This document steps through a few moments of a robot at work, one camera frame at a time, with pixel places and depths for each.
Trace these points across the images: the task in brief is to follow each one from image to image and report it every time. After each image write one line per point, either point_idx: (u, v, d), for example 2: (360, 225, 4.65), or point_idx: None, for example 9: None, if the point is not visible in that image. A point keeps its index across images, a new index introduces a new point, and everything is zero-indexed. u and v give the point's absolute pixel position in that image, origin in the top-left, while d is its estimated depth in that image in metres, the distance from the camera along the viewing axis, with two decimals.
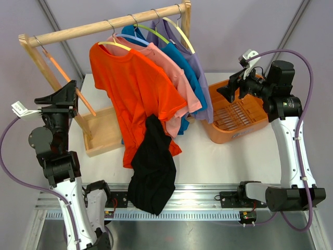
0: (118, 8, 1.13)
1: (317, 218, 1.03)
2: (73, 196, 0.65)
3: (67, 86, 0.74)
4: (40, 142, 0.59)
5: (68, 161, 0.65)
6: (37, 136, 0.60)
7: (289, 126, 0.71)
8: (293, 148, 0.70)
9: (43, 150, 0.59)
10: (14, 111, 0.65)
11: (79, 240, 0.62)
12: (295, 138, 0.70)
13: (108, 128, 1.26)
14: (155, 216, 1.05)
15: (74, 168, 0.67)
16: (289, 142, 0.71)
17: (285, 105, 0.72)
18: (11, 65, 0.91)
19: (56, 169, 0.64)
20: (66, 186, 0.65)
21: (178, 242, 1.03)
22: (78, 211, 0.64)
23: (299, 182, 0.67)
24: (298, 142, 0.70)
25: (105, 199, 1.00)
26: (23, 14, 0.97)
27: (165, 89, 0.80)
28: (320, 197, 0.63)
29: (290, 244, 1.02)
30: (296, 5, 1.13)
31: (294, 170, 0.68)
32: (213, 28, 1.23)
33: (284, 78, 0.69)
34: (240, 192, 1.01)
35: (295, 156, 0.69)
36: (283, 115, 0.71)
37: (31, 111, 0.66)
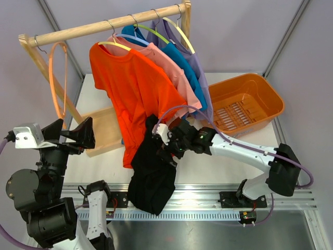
0: (118, 9, 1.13)
1: (317, 218, 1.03)
2: (77, 249, 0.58)
3: (85, 123, 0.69)
4: (21, 191, 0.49)
5: (61, 213, 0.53)
6: (18, 184, 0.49)
7: (219, 142, 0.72)
8: (238, 150, 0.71)
9: (25, 201, 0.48)
10: (34, 136, 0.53)
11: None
12: (231, 142, 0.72)
13: (109, 128, 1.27)
14: (156, 216, 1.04)
15: (68, 222, 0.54)
16: (233, 150, 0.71)
17: (203, 137, 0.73)
18: (11, 65, 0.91)
19: (43, 227, 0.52)
20: (66, 242, 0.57)
21: (178, 242, 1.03)
22: None
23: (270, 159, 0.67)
24: (236, 141, 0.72)
25: (106, 199, 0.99)
26: (23, 14, 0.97)
27: (165, 89, 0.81)
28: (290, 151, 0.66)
29: (289, 243, 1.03)
30: (296, 5, 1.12)
31: (256, 155, 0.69)
32: (213, 28, 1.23)
33: (184, 127, 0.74)
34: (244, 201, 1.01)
35: (246, 151, 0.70)
36: (209, 144, 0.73)
37: (48, 145, 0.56)
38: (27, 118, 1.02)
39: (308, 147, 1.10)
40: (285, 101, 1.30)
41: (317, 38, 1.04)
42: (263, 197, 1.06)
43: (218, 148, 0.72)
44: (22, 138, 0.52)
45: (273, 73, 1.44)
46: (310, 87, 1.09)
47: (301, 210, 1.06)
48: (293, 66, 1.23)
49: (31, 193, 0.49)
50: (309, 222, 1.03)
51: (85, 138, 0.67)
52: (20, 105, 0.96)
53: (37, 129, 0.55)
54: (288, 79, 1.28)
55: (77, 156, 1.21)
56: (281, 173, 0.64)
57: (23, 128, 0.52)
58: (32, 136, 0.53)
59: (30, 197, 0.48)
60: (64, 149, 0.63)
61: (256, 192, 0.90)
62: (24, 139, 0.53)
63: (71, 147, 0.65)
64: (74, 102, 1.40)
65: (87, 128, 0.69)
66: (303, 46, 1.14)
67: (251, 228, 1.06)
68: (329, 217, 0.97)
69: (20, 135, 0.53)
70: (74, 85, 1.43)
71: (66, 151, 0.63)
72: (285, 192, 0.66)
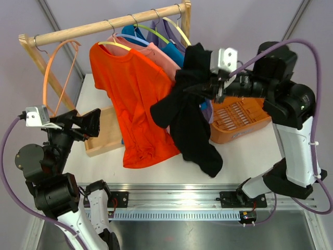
0: (118, 9, 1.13)
1: (317, 218, 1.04)
2: (80, 224, 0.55)
3: (91, 113, 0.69)
4: (29, 162, 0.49)
5: (65, 186, 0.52)
6: (25, 155, 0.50)
7: (305, 133, 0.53)
8: (307, 153, 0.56)
9: (33, 172, 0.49)
10: (41, 114, 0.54)
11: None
12: (310, 143, 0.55)
13: (108, 128, 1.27)
14: (156, 216, 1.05)
15: (72, 194, 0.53)
16: (305, 151, 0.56)
17: (302, 107, 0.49)
18: (12, 65, 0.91)
19: (50, 199, 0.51)
20: (69, 216, 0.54)
21: (178, 242, 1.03)
22: (88, 238, 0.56)
23: (312, 180, 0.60)
24: (314, 148, 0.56)
25: (106, 198, 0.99)
26: (24, 14, 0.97)
27: (165, 89, 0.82)
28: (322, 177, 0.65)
29: (290, 243, 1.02)
30: (295, 5, 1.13)
31: (308, 172, 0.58)
32: (213, 28, 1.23)
33: (289, 67, 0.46)
34: (241, 198, 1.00)
35: (308, 161, 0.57)
36: (298, 122, 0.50)
37: (53, 125, 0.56)
38: None
39: None
40: None
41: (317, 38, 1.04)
42: (263, 197, 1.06)
43: (299, 136, 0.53)
44: (30, 116, 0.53)
45: None
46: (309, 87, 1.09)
47: (301, 210, 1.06)
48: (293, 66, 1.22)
49: (38, 162, 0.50)
50: (309, 222, 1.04)
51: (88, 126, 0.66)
52: (20, 105, 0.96)
53: (45, 110, 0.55)
54: None
55: (77, 155, 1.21)
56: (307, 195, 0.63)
57: (31, 108, 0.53)
58: (39, 115, 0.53)
59: (37, 165, 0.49)
60: (69, 133, 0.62)
61: (256, 192, 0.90)
62: (31, 117, 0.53)
63: (76, 132, 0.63)
64: (74, 102, 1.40)
65: (94, 117, 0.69)
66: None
67: (252, 228, 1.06)
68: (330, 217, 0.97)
69: (28, 114, 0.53)
70: (74, 85, 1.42)
71: (71, 137, 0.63)
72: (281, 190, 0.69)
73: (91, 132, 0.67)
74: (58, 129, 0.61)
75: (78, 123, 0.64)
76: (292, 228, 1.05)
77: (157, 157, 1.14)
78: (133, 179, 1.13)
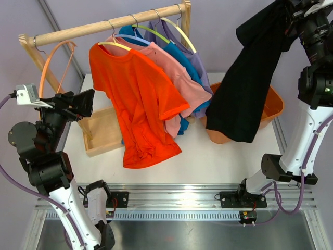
0: (118, 9, 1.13)
1: (317, 218, 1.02)
2: (71, 202, 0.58)
3: (86, 92, 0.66)
4: (22, 139, 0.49)
5: (59, 163, 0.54)
6: (18, 133, 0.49)
7: (316, 119, 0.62)
8: (307, 139, 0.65)
9: (26, 149, 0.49)
10: (28, 92, 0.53)
11: (86, 243, 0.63)
12: (316, 133, 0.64)
13: (108, 128, 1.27)
14: (156, 216, 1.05)
15: (65, 171, 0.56)
16: (306, 136, 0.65)
17: (327, 90, 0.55)
18: (12, 65, 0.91)
19: (43, 175, 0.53)
20: (61, 193, 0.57)
21: (178, 242, 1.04)
22: (79, 217, 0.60)
23: (296, 170, 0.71)
24: (316, 138, 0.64)
25: (106, 195, 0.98)
26: (23, 14, 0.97)
27: (165, 89, 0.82)
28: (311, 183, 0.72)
29: (289, 243, 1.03)
30: None
31: (297, 159, 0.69)
32: (213, 28, 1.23)
33: None
34: (240, 190, 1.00)
35: (304, 148, 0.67)
36: (316, 101, 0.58)
37: (43, 104, 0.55)
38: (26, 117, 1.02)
39: None
40: (286, 101, 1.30)
41: None
42: (263, 197, 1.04)
43: (311, 116, 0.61)
44: (19, 95, 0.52)
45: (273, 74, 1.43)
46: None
47: (301, 210, 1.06)
48: (293, 65, 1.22)
49: (32, 139, 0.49)
50: (309, 222, 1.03)
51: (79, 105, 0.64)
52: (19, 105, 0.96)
53: (34, 89, 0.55)
54: (287, 80, 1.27)
55: (77, 155, 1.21)
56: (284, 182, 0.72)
57: (19, 86, 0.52)
58: (27, 94, 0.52)
59: (30, 143, 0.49)
60: (61, 113, 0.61)
61: (256, 188, 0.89)
62: (20, 95, 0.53)
63: (68, 112, 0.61)
64: None
65: (87, 97, 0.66)
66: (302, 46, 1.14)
67: (252, 228, 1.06)
68: (329, 218, 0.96)
69: (17, 92, 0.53)
70: (74, 85, 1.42)
71: (64, 117, 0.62)
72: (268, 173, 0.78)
73: (85, 112, 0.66)
74: (49, 109, 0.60)
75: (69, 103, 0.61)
76: (292, 228, 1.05)
77: (157, 157, 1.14)
78: (133, 179, 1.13)
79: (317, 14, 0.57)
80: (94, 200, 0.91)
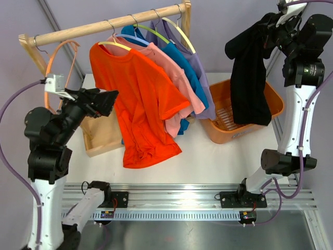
0: (118, 9, 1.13)
1: (317, 218, 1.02)
2: (48, 198, 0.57)
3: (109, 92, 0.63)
4: (33, 124, 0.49)
5: (55, 158, 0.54)
6: (34, 116, 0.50)
7: (302, 95, 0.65)
8: (298, 117, 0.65)
9: (31, 133, 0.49)
10: (55, 81, 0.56)
11: (41, 243, 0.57)
12: (305, 109, 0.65)
13: (108, 128, 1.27)
14: (155, 217, 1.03)
15: (58, 168, 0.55)
16: (296, 112, 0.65)
17: (306, 71, 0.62)
18: (12, 65, 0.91)
19: (38, 162, 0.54)
20: (42, 186, 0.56)
21: (178, 243, 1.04)
22: (47, 215, 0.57)
23: (295, 151, 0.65)
24: (307, 114, 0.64)
25: (101, 201, 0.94)
26: (23, 14, 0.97)
27: (165, 89, 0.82)
28: (312, 165, 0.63)
29: (289, 243, 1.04)
30: None
31: (293, 138, 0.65)
32: (213, 28, 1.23)
33: (318, 41, 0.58)
34: (240, 190, 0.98)
35: (297, 125, 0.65)
36: (299, 82, 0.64)
37: (66, 95, 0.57)
38: None
39: None
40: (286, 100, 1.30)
41: None
42: (263, 197, 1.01)
43: (297, 94, 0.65)
44: (47, 82, 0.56)
45: (273, 74, 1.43)
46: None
47: (301, 210, 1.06)
48: None
49: (39, 128, 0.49)
50: (309, 222, 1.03)
51: (100, 104, 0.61)
52: (20, 105, 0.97)
53: (62, 80, 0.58)
54: None
55: (77, 155, 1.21)
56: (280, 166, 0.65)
57: (49, 75, 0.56)
58: (55, 82, 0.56)
59: (37, 130, 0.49)
60: (82, 107, 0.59)
61: (257, 187, 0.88)
62: (48, 83, 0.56)
63: (88, 108, 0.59)
64: None
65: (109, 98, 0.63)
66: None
67: (252, 228, 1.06)
68: (329, 217, 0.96)
69: (46, 79, 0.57)
70: (75, 85, 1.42)
71: (84, 111, 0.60)
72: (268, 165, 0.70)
73: (104, 113, 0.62)
74: (72, 101, 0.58)
75: (90, 99, 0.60)
76: (292, 228, 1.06)
77: (157, 157, 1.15)
78: (133, 179, 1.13)
79: (284, 25, 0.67)
80: (88, 200, 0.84)
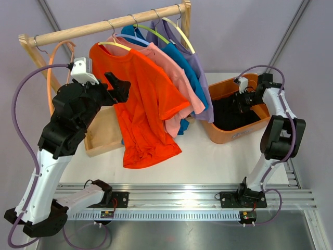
0: (119, 9, 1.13)
1: (317, 218, 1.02)
2: (46, 172, 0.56)
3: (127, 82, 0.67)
4: (62, 96, 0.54)
5: (68, 134, 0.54)
6: (66, 90, 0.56)
7: (273, 90, 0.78)
8: (276, 98, 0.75)
9: (58, 103, 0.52)
10: (86, 63, 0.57)
11: (26, 212, 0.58)
12: (279, 95, 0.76)
13: (108, 128, 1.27)
14: (155, 217, 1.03)
15: (66, 146, 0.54)
16: (273, 97, 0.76)
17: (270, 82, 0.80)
18: (12, 65, 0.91)
19: (52, 134, 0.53)
20: (46, 158, 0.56)
21: (178, 242, 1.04)
22: (41, 188, 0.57)
23: (283, 115, 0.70)
24: (282, 97, 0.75)
25: (95, 202, 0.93)
26: (23, 14, 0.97)
27: (165, 89, 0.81)
28: (302, 122, 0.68)
29: (289, 242, 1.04)
30: (296, 5, 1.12)
31: (278, 108, 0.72)
32: (213, 28, 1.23)
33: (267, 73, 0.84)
34: (240, 190, 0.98)
35: (277, 102, 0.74)
36: (268, 86, 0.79)
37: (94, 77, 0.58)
38: (26, 117, 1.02)
39: (309, 146, 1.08)
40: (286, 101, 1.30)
41: (317, 37, 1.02)
42: (263, 197, 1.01)
43: (267, 92, 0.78)
44: (77, 64, 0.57)
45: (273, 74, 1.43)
46: (306, 84, 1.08)
47: (301, 210, 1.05)
48: (292, 65, 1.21)
49: (67, 101, 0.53)
50: (309, 222, 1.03)
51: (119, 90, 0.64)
52: (19, 105, 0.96)
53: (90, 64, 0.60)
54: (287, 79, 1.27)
55: (77, 155, 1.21)
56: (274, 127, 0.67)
57: (79, 57, 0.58)
58: (85, 64, 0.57)
59: (64, 101, 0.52)
60: (103, 92, 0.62)
61: (255, 179, 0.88)
62: (78, 64, 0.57)
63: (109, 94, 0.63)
64: None
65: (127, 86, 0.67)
66: (300, 50, 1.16)
67: (251, 228, 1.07)
68: (329, 217, 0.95)
69: (75, 62, 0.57)
70: None
71: (103, 97, 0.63)
72: (266, 142, 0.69)
73: (122, 98, 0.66)
74: (95, 85, 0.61)
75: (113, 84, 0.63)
76: (292, 228, 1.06)
77: (157, 156, 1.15)
78: (133, 179, 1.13)
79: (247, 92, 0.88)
80: (86, 193, 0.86)
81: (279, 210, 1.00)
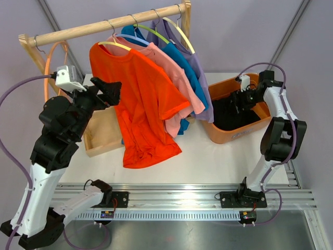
0: (119, 9, 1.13)
1: (317, 219, 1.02)
2: (40, 185, 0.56)
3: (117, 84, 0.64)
4: (48, 111, 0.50)
5: (60, 148, 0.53)
6: (52, 104, 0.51)
7: (274, 89, 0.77)
8: (277, 98, 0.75)
9: (45, 120, 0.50)
10: (68, 72, 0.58)
11: (21, 225, 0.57)
12: (280, 95, 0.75)
13: (108, 128, 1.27)
14: (155, 217, 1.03)
15: (58, 159, 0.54)
16: (274, 97, 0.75)
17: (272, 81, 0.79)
18: (12, 65, 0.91)
19: (43, 148, 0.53)
20: (38, 171, 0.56)
21: (178, 242, 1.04)
22: (35, 201, 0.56)
23: (284, 116, 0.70)
24: (283, 97, 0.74)
25: (96, 203, 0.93)
26: (23, 14, 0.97)
27: (165, 89, 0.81)
28: (303, 124, 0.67)
29: (290, 243, 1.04)
30: (296, 5, 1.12)
31: (279, 109, 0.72)
32: (213, 28, 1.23)
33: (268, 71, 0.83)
34: (240, 190, 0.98)
35: (278, 102, 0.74)
36: (269, 85, 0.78)
37: (78, 85, 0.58)
38: (26, 117, 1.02)
39: (309, 146, 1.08)
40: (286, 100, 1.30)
41: (317, 37, 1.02)
42: (263, 197, 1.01)
43: (269, 91, 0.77)
44: (60, 73, 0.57)
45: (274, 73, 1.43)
46: (307, 84, 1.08)
47: (301, 210, 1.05)
48: (292, 65, 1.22)
49: (53, 117, 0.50)
50: (309, 222, 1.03)
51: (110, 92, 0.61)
52: (19, 105, 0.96)
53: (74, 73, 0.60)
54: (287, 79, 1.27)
55: (77, 156, 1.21)
56: (274, 129, 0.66)
57: (62, 66, 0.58)
58: (68, 73, 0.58)
59: (50, 118, 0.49)
60: (93, 98, 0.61)
61: (254, 178, 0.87)
62: (61, 74, 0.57)
63: (99, 99, 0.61)
64: None
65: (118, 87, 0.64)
66: (301, 50, 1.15)
67: (251, 228, 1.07)
68: (329, 217, 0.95)
69: (59, 72, 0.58)
70: None
71: (94, 102, 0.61)
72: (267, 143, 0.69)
73: (114, 101, 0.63)
74: (83, 92, 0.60)
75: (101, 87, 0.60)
76: (292, 228, 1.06)
77: (157, 156, 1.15)
78: (133, 179, 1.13)
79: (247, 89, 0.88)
80: (85, 196, 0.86)
81: (279, 210, 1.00)
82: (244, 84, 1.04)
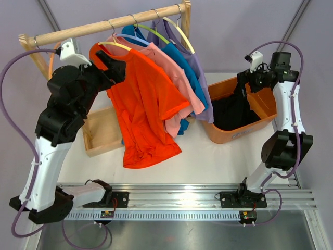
0: (119, 9, 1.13)
1: (317, 218, 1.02)
2: (46, 159, 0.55)
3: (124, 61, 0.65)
4: (58, 79, 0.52)
5: (67, 120, 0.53)
6: (61, 73, 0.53)
7: (286, 87, 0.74)
8: (286, 102, 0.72)
9: (54, 87, 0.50)
10: (72, 44, 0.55)
11: (30, 200, 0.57)
12: (291, 96, 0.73)
13: (108, 128, 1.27)
14: (155, 217, 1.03)
15: (64, 132, 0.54)
16: (284, 99, 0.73)
17: (285, 73, 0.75)
18: (12, 65, 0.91)
19: (49, 120, 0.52)
20: (45, 145, 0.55)
21: (178, 242, 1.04)
22: (41, 176, 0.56)
23: (290, 128, 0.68)
24: (293, 99, 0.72)
25: (96, 201, 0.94)
26: (24, 15, 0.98)
27: (165, 89, 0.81)
28: (310, 139, 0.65)
29: (290, 244, 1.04)
30: (296, 5, 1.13)
31: (286, 118, 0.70)
32: (213, 29, 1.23)
33: (284, 57, 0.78)
34: (240, 190, 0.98)
35: (286, 108, 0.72)
36: (282, 79, 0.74)
37: (84, 57, 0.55)
38: (27, 117, 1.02)
39: None
40: None
41: (317, 37, 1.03)
42: (263, 197, 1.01)
43: (280, 88, 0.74)
44: (65, 46, 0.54)
45: None
46: (306, 85, 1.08)
47: (301, 210, 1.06)
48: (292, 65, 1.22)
49: (63, 85, 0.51)
50: (309, 222, 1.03)
51: (116, 67, 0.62)
52: (19, 105, 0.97)
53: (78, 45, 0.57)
54: None
55: (77, 156, 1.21)
56: (278, 144, 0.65)
57: (66, 38, 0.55)
58: (73, 45, 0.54)
59: (60, 85, 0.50)
60: (99, 74, 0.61)
61: (255, 182, 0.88)
62: (66, 46, 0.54)
63: (104, 74, 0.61)
64: None
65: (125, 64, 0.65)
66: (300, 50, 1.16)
67: (251, 228, 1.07)
68: (329, 217, 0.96)
69: (63, 45, 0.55)
70: None
71: (100, 79, 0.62)
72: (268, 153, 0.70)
73: (120, 77, 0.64)
74: (88, 67, 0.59)
75: (107, 62, 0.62)
76: (292, 228, 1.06)
77: (157, 156, 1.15)
78: (133, 179, 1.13)
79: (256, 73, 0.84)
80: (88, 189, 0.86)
81: (279, 210, 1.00)
82: (255, 64, 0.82)
